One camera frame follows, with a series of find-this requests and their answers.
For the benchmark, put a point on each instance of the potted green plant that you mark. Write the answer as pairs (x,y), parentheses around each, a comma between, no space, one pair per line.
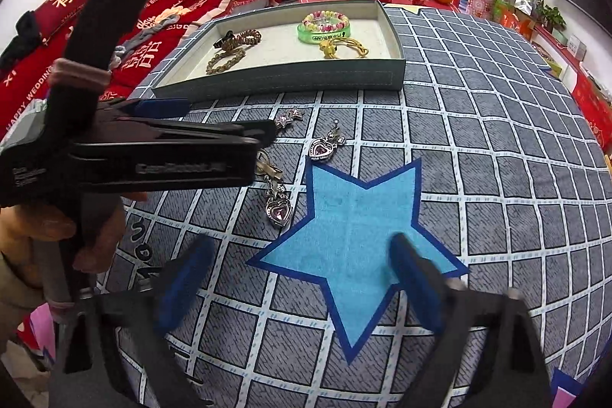
(550,16)

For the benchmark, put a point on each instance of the grey checked mat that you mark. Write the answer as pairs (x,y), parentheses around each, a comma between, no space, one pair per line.
(478,197)

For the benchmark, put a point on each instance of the silver star brooch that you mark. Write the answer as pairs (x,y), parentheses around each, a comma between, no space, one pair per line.
(289,119)

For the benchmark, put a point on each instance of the silver foil bag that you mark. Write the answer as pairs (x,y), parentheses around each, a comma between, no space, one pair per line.
(524,1)

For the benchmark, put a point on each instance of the red gift carton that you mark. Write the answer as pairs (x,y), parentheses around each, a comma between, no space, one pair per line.
(593,102)

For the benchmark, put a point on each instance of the black cloth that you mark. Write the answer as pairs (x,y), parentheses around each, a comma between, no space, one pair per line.
(24,37)

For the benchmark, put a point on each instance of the orange and green bag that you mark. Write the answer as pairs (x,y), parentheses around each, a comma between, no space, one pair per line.
(509,18)

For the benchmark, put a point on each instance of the shallow grey-green tray box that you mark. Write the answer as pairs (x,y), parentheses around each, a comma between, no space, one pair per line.
(296,68)

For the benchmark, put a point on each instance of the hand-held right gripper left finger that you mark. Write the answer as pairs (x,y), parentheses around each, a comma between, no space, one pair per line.
(186,283)

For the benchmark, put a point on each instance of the large red printed pillow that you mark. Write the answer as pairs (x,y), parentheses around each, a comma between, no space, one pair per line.
(67,4)

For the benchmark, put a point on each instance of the small white box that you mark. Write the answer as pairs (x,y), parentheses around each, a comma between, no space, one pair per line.
(576,46)

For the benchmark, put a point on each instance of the grey and white knotted cloth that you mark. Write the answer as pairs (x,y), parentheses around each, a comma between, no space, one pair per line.
(153,28)

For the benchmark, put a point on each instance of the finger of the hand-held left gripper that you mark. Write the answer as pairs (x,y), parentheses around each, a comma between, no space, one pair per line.
(160,108)
(229,133)

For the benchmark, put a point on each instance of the sofa with red printed cover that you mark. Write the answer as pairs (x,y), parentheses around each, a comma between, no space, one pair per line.
(158,6)

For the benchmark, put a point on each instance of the silver heart pendant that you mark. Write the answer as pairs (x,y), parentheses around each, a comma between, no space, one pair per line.
(321,149)
(278,209)

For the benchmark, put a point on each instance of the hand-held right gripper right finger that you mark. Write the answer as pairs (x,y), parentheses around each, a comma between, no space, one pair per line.
(416,283)

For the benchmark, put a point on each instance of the black hair claw clip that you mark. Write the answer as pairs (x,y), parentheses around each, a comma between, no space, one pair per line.
(224,39)

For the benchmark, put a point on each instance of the green translucent bangle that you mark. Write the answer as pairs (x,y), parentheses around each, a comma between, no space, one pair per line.
(325,37)

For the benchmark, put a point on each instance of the person's left hand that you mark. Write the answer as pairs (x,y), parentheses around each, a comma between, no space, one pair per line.
(103,236)

